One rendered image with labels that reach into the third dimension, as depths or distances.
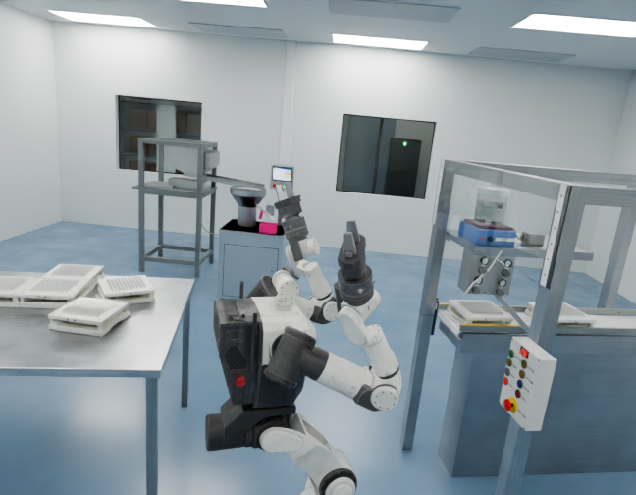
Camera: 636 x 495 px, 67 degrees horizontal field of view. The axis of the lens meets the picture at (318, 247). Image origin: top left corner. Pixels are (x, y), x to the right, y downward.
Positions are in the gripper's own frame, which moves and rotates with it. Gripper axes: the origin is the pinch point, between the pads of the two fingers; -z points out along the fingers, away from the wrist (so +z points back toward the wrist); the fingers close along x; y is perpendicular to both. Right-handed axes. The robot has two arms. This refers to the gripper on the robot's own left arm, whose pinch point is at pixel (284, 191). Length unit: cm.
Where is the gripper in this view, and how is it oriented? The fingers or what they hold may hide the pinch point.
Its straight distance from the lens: 180.8
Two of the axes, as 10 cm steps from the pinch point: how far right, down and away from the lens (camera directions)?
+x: 6.9, -1.5, -7.1
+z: 2.9, 9.6, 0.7
